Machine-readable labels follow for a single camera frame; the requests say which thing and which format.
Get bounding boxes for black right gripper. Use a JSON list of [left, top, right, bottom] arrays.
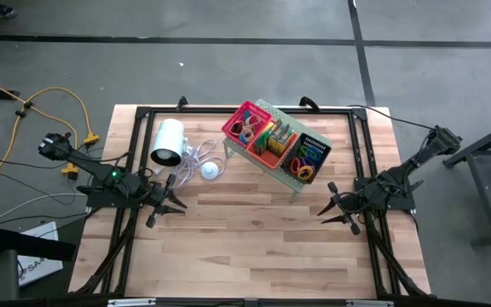
[[316, 181, 362, 236]]

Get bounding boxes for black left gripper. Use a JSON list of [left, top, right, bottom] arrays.
[[145, 172, 188, 229]]

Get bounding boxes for yellow spiral wrist keychain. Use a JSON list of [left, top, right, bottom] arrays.
[[297, 165, 316, 181]]

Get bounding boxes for black plastic basket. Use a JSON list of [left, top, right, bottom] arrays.
[[280, 132, 332, 185]]

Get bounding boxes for red-orange plastic basket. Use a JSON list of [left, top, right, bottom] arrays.
[[245, 121, 300, 171], [221, 100, 274, 147]]

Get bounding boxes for green perforated metal shelf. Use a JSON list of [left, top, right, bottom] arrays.
[[222, 98, 333, 204]]

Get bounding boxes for white printed box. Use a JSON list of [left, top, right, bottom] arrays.
[[17, 221, 64, 287]]

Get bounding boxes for white round cord switch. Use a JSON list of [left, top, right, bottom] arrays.
[[200, 162, 221, 181]]

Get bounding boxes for black table frame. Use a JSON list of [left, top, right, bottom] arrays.
[[74, 105, 432, 299]]

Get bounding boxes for yellow extension cable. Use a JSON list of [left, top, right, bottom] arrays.
[[0, 71, 101, 178]]

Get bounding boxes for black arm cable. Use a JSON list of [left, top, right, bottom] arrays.
[[346, 103, 438, 131]]

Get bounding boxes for white floor cable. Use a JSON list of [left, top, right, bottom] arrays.
[[0, 192, 89, 219]]

